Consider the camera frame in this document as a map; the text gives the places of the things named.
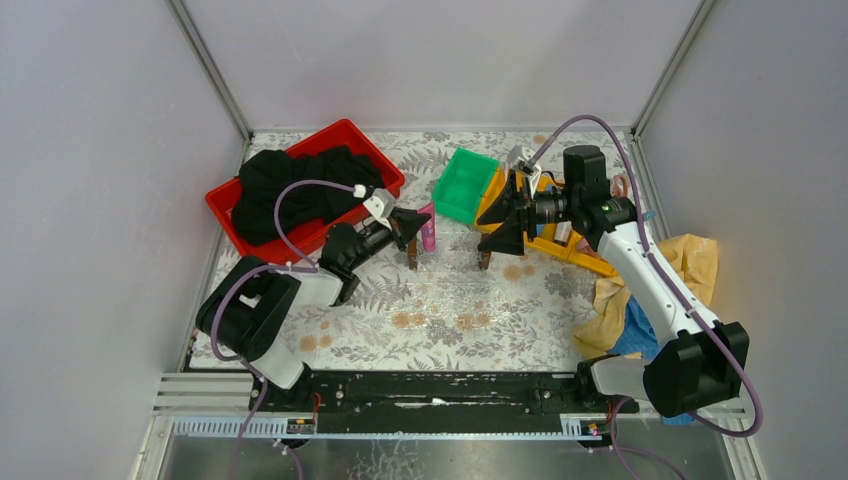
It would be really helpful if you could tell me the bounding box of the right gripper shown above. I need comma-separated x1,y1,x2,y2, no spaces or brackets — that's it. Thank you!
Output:
476,170,578,257

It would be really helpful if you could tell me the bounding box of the pink toothpaste tube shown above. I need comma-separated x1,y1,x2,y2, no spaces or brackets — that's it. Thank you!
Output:
418,202,436,253

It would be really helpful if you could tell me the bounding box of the clear acrylic toiletry tray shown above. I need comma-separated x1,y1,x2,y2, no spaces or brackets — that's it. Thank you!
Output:
404,232,492,271

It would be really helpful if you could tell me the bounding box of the white toothpaste tube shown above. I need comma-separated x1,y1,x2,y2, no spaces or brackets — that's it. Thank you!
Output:
553,222,572,245

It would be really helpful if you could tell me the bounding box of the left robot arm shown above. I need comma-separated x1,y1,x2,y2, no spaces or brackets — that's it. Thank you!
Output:
195,207,432,411

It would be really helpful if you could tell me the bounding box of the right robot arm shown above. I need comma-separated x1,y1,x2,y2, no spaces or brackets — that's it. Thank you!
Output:
476,145,749,417

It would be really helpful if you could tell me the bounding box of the orange bin with toothpastes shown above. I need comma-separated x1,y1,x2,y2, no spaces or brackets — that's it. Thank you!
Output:
525,222,592,262

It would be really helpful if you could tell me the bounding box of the green plastic bin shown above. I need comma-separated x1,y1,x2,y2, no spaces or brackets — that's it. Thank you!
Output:
432,148,499,225

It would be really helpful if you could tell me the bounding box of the black cloth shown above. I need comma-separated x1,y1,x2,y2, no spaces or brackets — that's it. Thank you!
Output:
231,145,385,246

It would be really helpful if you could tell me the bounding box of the blue cloth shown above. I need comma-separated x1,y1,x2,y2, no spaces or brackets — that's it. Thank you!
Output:
608,294,690,427

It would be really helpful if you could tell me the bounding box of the yellow cloth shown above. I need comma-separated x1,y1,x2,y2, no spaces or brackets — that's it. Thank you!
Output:
572,233,721,362

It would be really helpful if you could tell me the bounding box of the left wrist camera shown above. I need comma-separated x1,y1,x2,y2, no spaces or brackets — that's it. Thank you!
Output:
353,184,396,228

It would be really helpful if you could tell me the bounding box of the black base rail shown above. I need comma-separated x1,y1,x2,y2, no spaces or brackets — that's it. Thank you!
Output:
248,370,616,437

